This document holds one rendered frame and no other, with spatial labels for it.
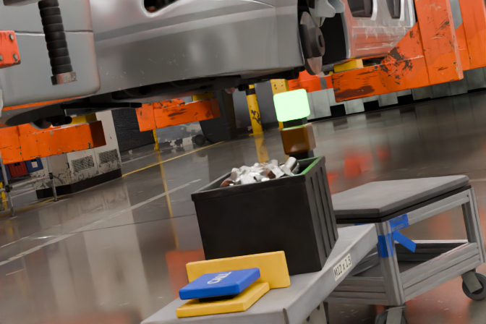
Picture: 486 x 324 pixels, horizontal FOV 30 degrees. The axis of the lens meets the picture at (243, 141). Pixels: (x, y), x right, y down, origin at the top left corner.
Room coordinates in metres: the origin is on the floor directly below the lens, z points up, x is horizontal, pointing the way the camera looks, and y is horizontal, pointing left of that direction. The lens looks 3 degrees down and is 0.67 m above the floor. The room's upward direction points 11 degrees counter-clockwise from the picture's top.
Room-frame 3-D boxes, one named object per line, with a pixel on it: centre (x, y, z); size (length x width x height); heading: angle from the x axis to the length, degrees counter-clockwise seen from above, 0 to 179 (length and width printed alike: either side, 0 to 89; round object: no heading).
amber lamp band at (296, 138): (1.32, -0.08, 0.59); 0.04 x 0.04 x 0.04; 69
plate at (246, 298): (0.98, 0.05, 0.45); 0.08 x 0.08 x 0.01; 69
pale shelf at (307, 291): (1.13, -0.01, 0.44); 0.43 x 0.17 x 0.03; 159
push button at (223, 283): (0.98, 0.05, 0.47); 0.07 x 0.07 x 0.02; 69
